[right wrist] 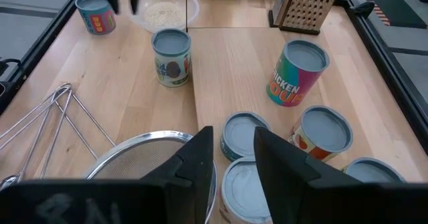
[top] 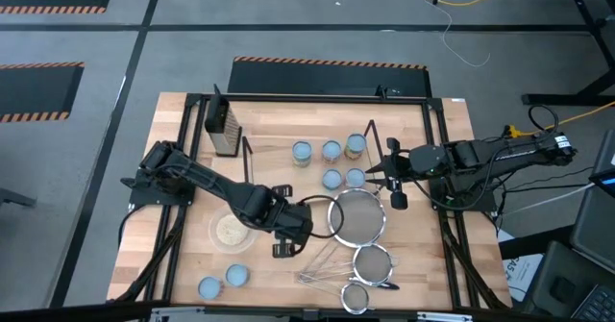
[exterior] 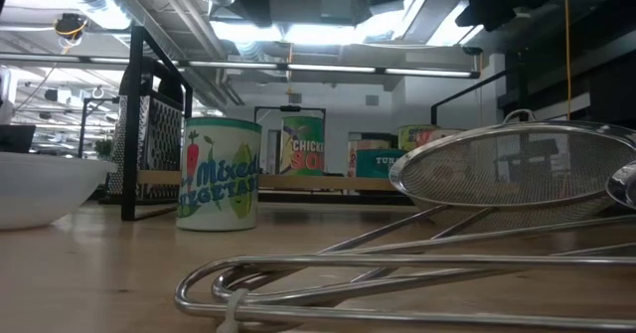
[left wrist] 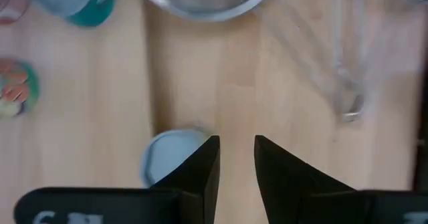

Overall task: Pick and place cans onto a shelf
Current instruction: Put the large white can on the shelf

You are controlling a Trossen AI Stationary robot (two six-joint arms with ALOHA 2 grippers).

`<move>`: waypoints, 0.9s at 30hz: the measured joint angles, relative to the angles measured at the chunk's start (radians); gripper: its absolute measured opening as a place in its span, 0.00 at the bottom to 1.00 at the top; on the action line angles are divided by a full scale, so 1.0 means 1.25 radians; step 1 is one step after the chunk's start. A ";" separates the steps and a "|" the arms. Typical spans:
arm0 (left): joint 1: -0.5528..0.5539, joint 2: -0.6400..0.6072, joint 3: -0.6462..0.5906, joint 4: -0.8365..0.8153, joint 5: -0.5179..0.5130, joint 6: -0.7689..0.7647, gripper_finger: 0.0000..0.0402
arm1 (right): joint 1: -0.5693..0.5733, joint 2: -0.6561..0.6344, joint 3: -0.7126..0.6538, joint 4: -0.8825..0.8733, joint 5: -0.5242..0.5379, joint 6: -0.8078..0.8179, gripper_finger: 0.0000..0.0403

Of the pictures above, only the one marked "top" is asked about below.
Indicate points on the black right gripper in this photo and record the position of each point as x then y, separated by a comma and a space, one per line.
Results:
399, 168

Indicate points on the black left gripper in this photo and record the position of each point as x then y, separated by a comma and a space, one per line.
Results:
295, 221

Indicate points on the orange label can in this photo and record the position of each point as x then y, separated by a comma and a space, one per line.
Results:
355, 177

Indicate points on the yellow green label can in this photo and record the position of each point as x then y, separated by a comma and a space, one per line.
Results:
355, 144

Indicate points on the teal tuna fish can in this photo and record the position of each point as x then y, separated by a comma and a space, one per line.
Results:
332, 179

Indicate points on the diced tomatoes can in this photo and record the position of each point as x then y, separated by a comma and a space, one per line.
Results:
331, 149

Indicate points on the teal and magenta can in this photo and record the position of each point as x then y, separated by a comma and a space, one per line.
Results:
302, 151

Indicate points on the striped label can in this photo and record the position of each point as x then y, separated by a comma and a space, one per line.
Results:
237, 275
210, 288

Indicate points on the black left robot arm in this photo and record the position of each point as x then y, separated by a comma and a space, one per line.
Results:
206, 182

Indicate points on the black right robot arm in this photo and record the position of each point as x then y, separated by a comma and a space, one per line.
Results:
504, 151

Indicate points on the large steel mesh strainer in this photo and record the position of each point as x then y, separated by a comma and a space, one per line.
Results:
360, 218

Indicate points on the beige grain heap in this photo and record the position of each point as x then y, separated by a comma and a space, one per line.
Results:
229, 231

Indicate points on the clear glass bowl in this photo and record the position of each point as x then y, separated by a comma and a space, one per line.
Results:
217, 243

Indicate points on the medium steel mesh strainer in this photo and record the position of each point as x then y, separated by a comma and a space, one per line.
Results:
372, 264

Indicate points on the small steel mesh strainer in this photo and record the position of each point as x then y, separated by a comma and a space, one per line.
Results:
354, 298

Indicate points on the white printed paper box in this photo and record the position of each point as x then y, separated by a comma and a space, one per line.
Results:
521, 269

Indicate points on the grey equipment case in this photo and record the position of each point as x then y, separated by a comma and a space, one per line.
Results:
596, 226

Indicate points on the laptop with blue screen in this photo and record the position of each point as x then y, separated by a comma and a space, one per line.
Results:
606, 180

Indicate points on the black keyboard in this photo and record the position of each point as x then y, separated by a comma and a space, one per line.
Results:
598, 305

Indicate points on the wooden shelf black metal frame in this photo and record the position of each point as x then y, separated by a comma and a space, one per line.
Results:
274, 168

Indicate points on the black table frame rails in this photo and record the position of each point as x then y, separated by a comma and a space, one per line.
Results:
312, 97

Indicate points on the black metal desk frame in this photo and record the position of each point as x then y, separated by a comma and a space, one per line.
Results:
581, 24

